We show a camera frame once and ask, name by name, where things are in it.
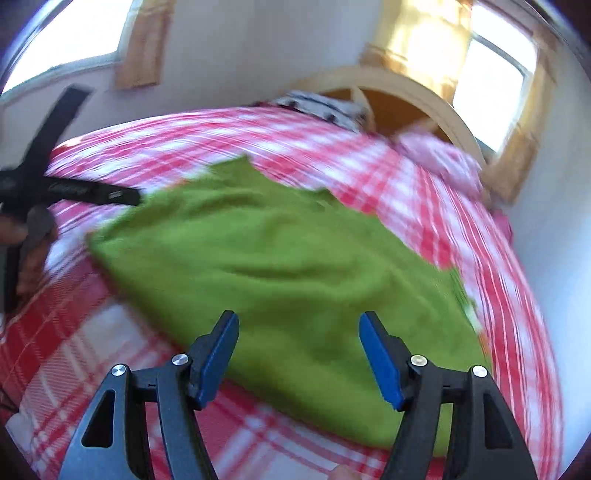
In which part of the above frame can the yellow side window curtain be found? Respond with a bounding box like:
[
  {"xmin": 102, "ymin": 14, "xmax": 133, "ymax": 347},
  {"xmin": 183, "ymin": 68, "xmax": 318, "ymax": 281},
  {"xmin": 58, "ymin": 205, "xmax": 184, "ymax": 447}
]
[{"xmin": 114, "ymin": 0, "xmax": 176, "ymax": 90}]

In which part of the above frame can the grey patterned folded blanket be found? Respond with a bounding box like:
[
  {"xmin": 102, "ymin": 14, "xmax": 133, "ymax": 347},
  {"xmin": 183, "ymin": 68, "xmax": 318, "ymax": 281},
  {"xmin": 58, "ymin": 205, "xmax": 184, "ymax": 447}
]
[{"xmin": 270, "ymin": 90, "xmax": 369, "ymax": 132}]

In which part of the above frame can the yellow curtain right of window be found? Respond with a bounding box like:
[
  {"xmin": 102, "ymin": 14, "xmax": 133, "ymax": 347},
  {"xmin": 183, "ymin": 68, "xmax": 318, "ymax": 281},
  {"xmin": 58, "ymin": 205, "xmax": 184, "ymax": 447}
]
[{"xmin": 482, "ymin": 28, "xmax": 559, "ymax": 204}]

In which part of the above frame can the pink pillow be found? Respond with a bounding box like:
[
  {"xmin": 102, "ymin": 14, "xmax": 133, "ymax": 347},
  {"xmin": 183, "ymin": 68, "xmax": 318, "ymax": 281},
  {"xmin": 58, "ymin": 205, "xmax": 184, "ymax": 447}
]
[{"xmin": 394, "ymin": 131, "xmax": 483, "ymax": 200}]

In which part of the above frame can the red white plaid bedsheet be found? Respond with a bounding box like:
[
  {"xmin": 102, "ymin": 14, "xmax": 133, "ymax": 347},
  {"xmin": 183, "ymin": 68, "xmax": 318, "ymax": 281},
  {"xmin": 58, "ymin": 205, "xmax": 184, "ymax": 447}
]
[{"xmin": 1, "ymin": 107, "xmax": 564, "ymax": 479}]

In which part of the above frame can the pink cloth beside bed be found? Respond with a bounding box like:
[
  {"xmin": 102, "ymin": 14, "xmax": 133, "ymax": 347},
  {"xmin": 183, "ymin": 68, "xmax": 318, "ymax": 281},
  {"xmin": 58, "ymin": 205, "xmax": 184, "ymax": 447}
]
[{"xmin": 491, "ymin": 209, "xmax": 514, "ymax": 245}]

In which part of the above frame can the cream wooden headboard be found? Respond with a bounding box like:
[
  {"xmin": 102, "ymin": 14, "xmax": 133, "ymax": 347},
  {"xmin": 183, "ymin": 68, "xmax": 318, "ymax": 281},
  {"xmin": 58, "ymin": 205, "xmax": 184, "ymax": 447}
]
[{"xmin": 290, "ymin": 65, "xmax": 486, "ymax": 166}]

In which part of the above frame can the green orange striped knit sweater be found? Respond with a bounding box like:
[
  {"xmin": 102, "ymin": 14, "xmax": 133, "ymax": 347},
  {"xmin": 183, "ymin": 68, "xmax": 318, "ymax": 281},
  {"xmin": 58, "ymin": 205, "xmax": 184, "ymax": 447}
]
[{"xmin": 87, "ymin": 157, "xmax": 490, "ymax": 448}]

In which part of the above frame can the yellow curtain behind headboard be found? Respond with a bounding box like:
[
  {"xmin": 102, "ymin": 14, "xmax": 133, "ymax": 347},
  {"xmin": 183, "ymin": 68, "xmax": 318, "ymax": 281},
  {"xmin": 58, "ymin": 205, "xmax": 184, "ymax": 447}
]
[{"xmin": 359, "ymin": 0, "xmax": 473, "ymax": 102}]

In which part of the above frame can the person's left hand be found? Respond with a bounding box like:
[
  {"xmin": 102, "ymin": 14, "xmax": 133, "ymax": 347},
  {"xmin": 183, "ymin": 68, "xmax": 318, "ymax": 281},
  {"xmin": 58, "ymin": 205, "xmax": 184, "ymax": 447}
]
[{"xmin": 1, "ymin": 207, "xmax": 58, "ymax": 301}]

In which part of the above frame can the side window frame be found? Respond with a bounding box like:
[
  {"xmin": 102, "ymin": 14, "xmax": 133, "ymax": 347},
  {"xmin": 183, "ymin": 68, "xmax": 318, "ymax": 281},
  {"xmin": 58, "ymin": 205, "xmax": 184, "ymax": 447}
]
[{"xmin": 1, "ymin": 1, "xmax": 141, "ymax": 105}]

